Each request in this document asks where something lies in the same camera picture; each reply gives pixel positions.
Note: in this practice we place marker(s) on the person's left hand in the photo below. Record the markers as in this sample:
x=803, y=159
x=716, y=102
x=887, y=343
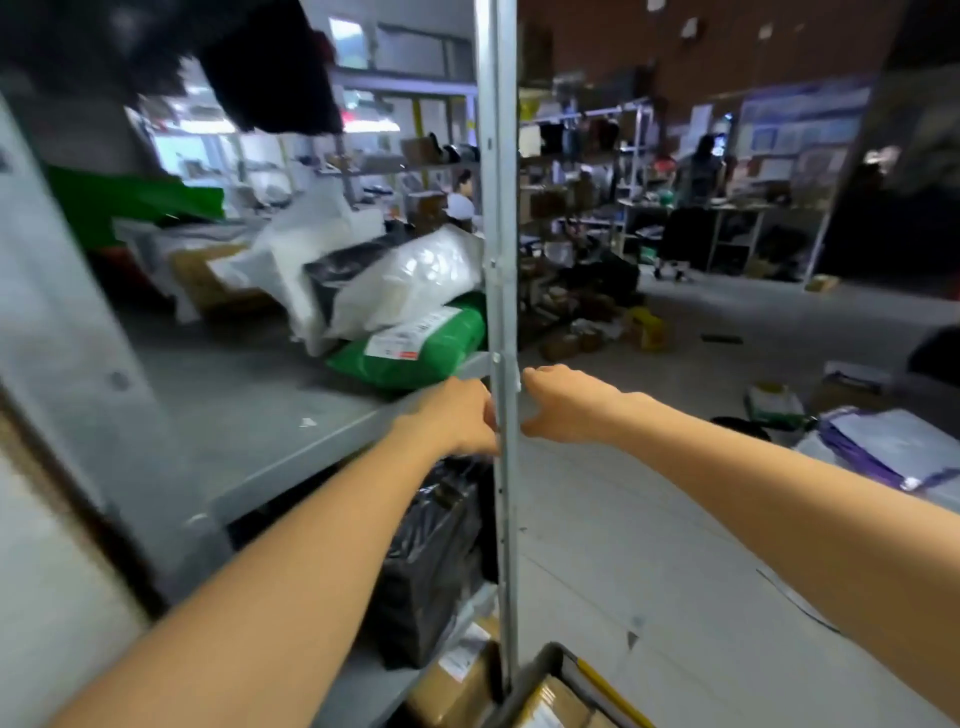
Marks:
x=457, y=420

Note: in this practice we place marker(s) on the person's right hand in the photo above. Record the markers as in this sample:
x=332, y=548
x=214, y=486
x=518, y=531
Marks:
x=585, y=409

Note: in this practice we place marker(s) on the worn box yellow tape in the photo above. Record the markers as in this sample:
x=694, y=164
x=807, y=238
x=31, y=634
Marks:
x=551, y=701

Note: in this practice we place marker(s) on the person's right forearm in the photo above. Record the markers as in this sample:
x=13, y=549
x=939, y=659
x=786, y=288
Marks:
x=810, y=540

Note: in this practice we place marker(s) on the person's left forearm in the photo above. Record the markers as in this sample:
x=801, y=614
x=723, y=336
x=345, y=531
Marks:
x=262, y=615

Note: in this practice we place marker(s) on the green plastic mailer bag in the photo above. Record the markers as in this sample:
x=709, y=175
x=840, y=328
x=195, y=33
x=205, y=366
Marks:
x=435, y=360

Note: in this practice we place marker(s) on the black plastic bag parcel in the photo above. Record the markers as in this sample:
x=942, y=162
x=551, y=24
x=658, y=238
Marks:
x=427, y=562

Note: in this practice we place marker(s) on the grey metal shelf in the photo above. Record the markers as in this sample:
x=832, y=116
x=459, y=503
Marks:
x=247, y=420

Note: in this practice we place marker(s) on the background shelving with goods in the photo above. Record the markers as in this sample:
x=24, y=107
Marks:
x=600, y=150

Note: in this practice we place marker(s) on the heap of white plastic bags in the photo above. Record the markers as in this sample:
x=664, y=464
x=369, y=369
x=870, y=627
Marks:
x=885, y=450

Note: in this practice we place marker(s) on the black hanging bag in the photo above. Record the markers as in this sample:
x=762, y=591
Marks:
x=262, y=67

